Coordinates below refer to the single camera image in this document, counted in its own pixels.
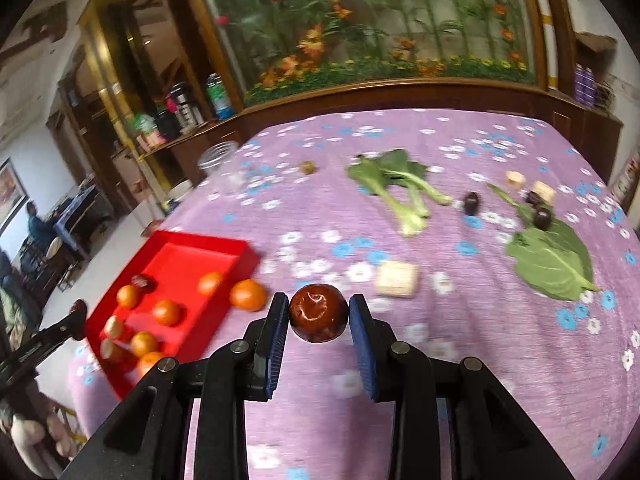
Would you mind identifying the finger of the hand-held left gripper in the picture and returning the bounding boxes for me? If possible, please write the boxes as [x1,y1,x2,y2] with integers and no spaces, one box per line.
[30,299,88,358]

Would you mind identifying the red tray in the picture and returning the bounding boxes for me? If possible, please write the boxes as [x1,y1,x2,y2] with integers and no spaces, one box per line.
[84,230,262,401]

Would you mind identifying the white bowl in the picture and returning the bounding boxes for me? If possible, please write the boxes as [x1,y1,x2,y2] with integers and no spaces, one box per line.
[167,179,195,202]

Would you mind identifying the small orange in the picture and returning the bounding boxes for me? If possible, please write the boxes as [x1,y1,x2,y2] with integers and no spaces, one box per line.
[116,284,142,310]

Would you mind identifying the large red date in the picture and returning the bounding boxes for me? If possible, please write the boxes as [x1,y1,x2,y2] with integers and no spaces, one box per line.
[288,283,349,344]

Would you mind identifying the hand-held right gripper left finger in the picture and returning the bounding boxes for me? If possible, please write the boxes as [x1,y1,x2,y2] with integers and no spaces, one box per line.
[60,292,291,480]

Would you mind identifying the bok choy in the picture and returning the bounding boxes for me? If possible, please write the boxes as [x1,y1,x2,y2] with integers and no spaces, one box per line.
[347,148,454,238]

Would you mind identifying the purple bottles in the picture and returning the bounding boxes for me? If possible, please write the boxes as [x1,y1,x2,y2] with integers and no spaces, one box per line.
[574,63,597,108]

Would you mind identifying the flower and bamboo glass panel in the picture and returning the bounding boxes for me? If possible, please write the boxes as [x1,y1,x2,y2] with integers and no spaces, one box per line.
[195,0,546,106]

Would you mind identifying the large banana piece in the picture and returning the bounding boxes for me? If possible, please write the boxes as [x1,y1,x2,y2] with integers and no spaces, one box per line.
[375,260,420,299]

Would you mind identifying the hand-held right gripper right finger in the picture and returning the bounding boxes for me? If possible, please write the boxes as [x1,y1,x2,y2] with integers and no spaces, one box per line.
[348,294,576,480]

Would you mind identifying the green cabbage leaf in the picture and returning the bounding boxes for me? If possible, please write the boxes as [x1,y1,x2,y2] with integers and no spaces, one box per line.
[487,183,601,302]

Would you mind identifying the green and blue bottle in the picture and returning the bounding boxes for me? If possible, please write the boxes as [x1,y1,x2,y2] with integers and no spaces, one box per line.
[206,73,236,121]

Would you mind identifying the steel thermos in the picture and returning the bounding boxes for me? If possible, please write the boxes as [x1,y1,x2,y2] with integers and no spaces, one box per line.
[169,82,201,128]

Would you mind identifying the framed wall picture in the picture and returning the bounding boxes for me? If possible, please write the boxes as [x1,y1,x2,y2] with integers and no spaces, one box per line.
[0,157,30,236]

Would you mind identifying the clear plastic cup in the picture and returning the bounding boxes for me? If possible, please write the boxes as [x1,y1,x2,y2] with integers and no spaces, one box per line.
[196,141,240,181]

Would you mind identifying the pink and green container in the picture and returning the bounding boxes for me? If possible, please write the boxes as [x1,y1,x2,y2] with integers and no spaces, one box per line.
[131,112,166,150]

